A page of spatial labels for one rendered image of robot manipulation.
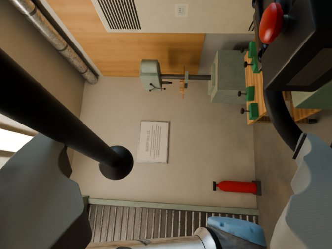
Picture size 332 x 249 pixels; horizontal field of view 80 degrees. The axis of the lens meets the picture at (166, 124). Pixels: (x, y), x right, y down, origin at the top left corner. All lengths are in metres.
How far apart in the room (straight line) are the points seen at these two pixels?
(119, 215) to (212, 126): 1.85
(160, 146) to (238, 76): 1.47
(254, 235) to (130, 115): 2.80
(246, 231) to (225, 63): 2.02
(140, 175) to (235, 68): 1.91
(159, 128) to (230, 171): 1.21
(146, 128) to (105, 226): 1.48
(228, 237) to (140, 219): 2.52
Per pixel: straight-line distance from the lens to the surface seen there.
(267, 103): 0.36
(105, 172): 0.20
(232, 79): 2.34
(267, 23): 0.19
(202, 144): 3.04
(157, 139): 3.03
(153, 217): 3.01
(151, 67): 2.24
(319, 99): 0.26
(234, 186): 2.91
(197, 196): 3.01
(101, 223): 3.20
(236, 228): 0.58
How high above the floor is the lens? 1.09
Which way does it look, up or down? 4 degrees up
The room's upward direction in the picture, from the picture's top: 88 degrees counter-clockwise
